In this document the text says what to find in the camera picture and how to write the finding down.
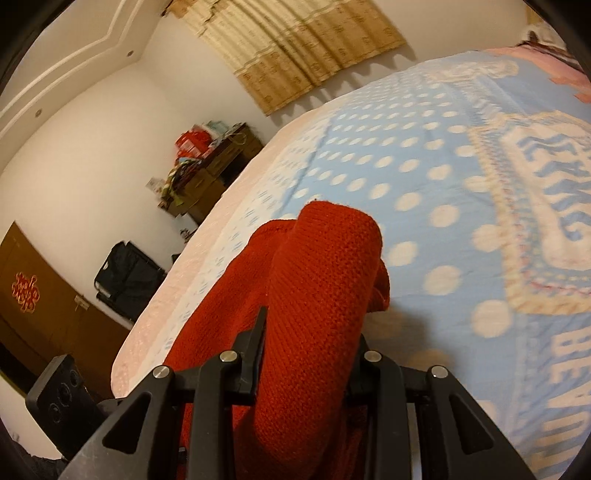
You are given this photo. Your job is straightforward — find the black bag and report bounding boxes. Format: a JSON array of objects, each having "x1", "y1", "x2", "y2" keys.
[{"x1": 95, "y1": 241, "x2": 168, "y2": 321}]

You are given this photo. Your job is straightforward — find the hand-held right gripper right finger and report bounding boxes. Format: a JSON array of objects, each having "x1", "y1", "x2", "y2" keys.
[{"x1": 346, "y1": 333, "x2": 539, "y2": 480}]

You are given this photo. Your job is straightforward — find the pink floral pillow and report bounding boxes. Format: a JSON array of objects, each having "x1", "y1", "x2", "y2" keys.
[{"x1": 517, "y1": 25, "x2": 573, "y2": 51}]

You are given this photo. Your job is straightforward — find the blue dotted printed blanket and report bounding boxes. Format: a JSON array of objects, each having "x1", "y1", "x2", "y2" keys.
[{"x1": 111, "y1": 44, "x2": 591, "y2": 480}]

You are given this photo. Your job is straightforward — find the beige patterned curtain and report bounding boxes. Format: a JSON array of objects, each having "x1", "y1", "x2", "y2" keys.
[{"x1": 168, "y1": 0, "x2": 408, "y2": 117}]

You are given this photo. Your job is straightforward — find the red gift bag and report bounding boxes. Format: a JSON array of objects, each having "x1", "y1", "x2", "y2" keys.
[{"x1": 174, "y1": 130, "x2": 211, "y2": 158}]

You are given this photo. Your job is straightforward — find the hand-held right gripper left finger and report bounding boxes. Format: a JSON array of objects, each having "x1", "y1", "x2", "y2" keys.
[{"x1": 60, "y1": 306, "x2": 269, "y2": 480}]

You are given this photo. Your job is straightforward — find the colourful striped cloth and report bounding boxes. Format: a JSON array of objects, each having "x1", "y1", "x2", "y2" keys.
[{"x1": 159, "y1": 159, "x2": 199, "y2": 208}]

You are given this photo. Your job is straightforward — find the brown wooden desk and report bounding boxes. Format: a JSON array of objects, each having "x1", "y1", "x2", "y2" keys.
[{"x1": 159, "y1": 122, "x2": 265, "y2": 224}]

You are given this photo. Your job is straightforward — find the red knot door decoration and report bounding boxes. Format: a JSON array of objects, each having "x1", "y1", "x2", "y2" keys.
[{"x1": 11, "y1": 272, "x2": 41, "y2": 315}]

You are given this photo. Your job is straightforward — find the red knitted sweater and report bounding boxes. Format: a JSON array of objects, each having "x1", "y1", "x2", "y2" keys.
[{"x1": 164, "y1": 199, "x2": 393, "y2": 480}]

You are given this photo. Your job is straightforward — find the brown wooden door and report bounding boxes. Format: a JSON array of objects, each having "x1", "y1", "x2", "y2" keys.
[{"x1": 0, "y1": 222, "x2": 132, "y2": 402}]

